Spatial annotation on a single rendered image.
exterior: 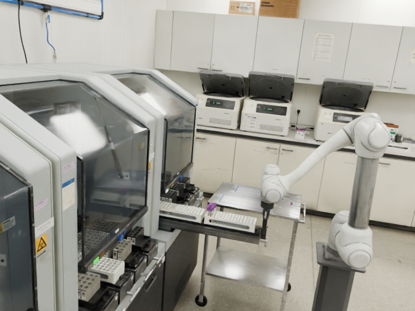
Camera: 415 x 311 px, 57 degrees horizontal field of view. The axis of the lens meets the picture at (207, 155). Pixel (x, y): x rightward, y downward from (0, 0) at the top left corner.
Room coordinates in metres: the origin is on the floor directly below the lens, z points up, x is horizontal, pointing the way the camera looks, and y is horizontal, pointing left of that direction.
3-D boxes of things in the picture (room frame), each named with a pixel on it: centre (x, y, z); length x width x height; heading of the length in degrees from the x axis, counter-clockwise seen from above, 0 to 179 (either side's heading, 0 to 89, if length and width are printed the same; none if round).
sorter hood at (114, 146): (1.58, 0.60, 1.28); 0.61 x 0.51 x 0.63; 168
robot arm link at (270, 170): (2.00, -0.36, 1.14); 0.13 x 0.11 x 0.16; 176
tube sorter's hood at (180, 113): (2.42, 0.41, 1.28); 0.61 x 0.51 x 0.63; 168
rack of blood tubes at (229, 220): (2.06, -0.17, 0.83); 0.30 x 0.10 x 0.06; 78
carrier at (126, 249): (1.60, 0.35, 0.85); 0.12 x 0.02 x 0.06; 168
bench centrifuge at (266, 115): (4.61, -0.68, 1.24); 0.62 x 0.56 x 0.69; 168
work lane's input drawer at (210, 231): (2.09, -0.04, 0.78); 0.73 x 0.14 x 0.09; 78
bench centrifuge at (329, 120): (4.43, -1.51, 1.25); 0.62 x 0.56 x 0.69; 167
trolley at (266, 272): (2.51, -0.38, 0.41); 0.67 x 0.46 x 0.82; 76
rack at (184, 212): (2.13, 0.14, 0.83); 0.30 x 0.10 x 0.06; 78
